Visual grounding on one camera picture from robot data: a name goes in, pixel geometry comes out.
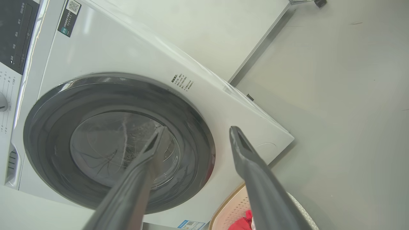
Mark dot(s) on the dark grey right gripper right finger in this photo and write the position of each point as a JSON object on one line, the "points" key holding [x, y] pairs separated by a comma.
{"points": [[262, 188]]}

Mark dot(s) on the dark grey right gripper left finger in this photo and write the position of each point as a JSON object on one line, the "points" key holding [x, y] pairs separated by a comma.
{"points": [[127, 195]]}

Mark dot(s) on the white perforated laundry basket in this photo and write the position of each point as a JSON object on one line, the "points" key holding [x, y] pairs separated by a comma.
{"points": [[233, 209]]}

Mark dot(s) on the red garment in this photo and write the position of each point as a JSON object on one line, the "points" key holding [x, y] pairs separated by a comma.
{"points": [[242, 222]]}

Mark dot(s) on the round dark washing machine door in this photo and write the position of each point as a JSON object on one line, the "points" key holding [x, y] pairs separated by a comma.
{"points": [[96, 140]]}

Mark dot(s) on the white front-load washing machine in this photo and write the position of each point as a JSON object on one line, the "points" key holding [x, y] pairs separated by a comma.
{"points": [[134, 80]]}

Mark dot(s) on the black caster wheel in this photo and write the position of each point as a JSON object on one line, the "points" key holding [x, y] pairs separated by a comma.
{"points": [[320, 3]]}

